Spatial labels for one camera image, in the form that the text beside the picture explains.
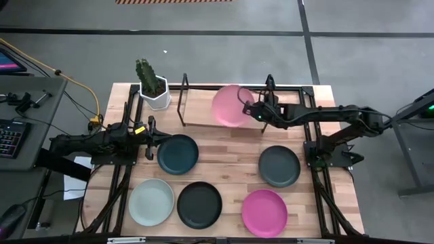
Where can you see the wooden shelf black metal legs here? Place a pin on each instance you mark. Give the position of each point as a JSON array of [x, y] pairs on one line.
[[198, 108]]

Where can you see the white paper sheet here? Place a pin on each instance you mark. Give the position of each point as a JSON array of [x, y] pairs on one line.
[[73, 186]]

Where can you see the silver aluminium bracket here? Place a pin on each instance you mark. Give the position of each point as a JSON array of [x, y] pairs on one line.
[[125, 240], [315, 241]]

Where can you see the black backlit keyboard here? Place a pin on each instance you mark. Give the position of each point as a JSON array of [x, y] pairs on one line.
[[12, 137]]

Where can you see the dark teal plate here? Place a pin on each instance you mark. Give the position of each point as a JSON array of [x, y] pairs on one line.
[[177, 154]]

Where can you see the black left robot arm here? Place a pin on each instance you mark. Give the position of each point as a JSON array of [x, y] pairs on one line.
[[84, 142]]

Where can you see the black clamp tool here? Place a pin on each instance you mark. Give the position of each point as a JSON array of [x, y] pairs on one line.
[[22, 101]]

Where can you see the black computer mouse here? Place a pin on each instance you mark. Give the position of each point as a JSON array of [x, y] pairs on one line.
[[12, 218]]

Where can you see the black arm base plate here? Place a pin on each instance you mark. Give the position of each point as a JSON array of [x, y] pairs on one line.
[[112, 161], [339, 159]]

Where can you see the light pink plate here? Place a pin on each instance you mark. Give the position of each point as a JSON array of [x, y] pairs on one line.
[[227, 106]]

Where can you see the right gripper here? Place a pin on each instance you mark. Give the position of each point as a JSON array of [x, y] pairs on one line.
[[268, 112]]

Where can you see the pale grey plate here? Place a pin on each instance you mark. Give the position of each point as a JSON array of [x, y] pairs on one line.
[[151, 202]]

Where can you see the dark grey plate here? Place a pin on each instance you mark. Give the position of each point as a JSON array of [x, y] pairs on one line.
[[279, 166]]

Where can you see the computer monitor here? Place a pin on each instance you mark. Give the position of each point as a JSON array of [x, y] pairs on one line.
[[8, 62]]

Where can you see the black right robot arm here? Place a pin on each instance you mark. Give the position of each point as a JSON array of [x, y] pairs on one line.
[[339, 112]]

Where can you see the magenta plate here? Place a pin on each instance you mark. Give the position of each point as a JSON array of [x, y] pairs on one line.
[[264, 213]]

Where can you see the black device green light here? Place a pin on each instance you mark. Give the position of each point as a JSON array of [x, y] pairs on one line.
[[429, 110]]

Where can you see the black flat box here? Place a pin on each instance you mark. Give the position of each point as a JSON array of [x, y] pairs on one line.
[[61, 164]]

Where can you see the grey metal stand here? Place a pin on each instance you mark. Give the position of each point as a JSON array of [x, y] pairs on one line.
[[408, 154]]

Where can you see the green cactus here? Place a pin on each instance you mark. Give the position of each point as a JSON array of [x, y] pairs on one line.
[[147, 76]]

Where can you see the grey desk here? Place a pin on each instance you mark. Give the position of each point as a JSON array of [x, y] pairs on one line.
[[40, 112]]

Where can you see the black plate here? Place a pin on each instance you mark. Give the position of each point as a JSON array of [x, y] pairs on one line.
[[199, 205]]

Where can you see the white hexagonal plant pot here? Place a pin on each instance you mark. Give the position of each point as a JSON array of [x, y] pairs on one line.
[[157, 101]]

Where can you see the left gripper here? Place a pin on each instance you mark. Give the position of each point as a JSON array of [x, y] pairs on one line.
[[151, 137]]

